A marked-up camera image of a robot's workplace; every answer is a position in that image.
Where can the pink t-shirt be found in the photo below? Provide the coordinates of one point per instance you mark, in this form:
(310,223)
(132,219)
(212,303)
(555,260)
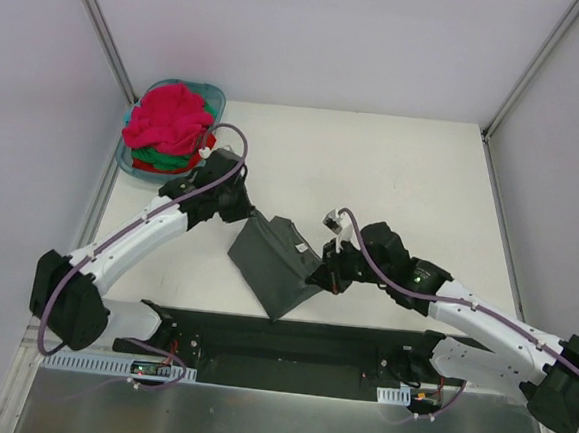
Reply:
(171,119)

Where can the aluminium frame post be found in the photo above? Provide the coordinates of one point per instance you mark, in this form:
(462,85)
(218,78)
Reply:
(110,49)
(553,40)

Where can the green t-shirt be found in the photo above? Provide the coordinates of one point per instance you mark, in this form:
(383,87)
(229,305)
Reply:
(167,133)

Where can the aluminium front rail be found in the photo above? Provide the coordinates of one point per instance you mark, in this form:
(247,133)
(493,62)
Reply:
(29,336)

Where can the left aluminium frame post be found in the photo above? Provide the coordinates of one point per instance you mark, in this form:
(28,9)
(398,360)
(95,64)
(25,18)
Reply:
(110,49)

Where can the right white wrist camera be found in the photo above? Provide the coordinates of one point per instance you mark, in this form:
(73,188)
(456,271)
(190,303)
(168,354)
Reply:
(340,223)

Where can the right white cable duct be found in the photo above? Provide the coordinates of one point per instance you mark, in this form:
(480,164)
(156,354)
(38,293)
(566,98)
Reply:
(394,396)

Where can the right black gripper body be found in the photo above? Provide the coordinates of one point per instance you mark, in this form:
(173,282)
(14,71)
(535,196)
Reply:
(329,271)

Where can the red t-shirt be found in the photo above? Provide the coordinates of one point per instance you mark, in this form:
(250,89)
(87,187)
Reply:
(145,165)

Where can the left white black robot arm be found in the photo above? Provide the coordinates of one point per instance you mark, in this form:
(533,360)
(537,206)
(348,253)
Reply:
(69,292)

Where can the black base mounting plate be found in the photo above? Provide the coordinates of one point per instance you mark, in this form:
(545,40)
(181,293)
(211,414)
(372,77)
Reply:
(290,376)

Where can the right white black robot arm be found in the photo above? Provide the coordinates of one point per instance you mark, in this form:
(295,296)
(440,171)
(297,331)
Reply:
(425,288)

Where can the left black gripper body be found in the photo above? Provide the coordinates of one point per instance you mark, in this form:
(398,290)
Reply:
(240,208)

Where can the grey t-shirt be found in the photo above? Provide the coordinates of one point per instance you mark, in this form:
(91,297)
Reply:
(275,261)

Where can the right aluminium frame post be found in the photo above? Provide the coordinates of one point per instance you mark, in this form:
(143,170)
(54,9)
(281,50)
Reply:
(553,40)

